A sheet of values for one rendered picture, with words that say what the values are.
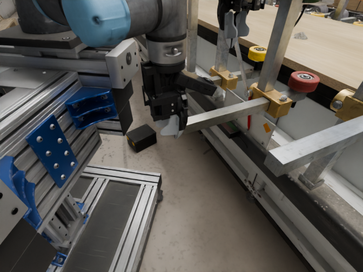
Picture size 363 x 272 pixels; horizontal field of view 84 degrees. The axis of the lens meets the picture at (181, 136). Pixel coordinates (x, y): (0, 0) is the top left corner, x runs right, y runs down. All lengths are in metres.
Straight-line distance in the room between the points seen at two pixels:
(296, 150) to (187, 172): 1.21
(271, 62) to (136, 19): 0.43
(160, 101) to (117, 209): 0.82
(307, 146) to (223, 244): 0.99
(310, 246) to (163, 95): 1.02
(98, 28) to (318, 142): 0.35
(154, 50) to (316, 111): 0.63
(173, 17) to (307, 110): 0.64
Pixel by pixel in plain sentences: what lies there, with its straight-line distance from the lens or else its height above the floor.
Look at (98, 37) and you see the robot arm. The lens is 0.30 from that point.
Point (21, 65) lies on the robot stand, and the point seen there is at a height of 0.95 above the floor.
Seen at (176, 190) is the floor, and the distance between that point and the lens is 1.42.
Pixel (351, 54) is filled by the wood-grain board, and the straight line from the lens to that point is 1.06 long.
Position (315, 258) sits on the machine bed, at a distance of 1.22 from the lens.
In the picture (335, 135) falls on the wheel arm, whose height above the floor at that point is 0.96.
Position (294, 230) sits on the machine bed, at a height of 0.17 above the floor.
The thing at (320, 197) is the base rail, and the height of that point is 0.70.
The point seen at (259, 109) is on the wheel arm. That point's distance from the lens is 0.65.
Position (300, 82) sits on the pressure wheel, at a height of 0.90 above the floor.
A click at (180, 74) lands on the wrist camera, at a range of 0.42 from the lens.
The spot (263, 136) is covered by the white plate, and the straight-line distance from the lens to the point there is 0.72.
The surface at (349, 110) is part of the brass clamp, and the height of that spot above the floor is 0.95.
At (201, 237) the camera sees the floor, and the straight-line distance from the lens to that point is 1.28.
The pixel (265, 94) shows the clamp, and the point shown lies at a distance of 0.67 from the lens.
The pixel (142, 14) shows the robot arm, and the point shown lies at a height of 1.12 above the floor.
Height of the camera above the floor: 1.18
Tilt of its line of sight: 41 degrees down
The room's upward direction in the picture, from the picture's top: straight up
